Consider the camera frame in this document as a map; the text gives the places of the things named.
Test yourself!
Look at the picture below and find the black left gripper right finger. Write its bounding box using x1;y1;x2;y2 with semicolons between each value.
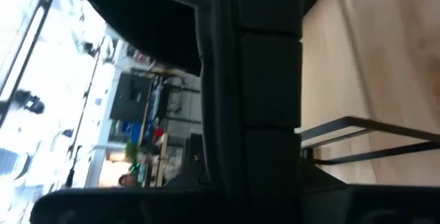
300;158;349;188

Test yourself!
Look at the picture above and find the black background monitor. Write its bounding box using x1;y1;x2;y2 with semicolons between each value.
109;72;153;122

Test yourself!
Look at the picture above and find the person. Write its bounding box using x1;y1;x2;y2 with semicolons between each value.
118;173;138;188

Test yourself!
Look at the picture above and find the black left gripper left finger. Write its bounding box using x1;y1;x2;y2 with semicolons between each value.
164;161;208;190

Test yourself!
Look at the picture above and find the wooden shelf with black legs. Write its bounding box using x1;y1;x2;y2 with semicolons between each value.
300;0;440;166

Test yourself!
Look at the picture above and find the black ceiling spotlight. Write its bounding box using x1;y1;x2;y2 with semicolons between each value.
12;89;46;115

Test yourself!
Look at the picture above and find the small green background plant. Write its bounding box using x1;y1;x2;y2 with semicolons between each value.
124;142;139;164

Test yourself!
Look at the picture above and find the black slide sandal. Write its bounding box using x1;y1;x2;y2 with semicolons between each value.
74;0;304;192

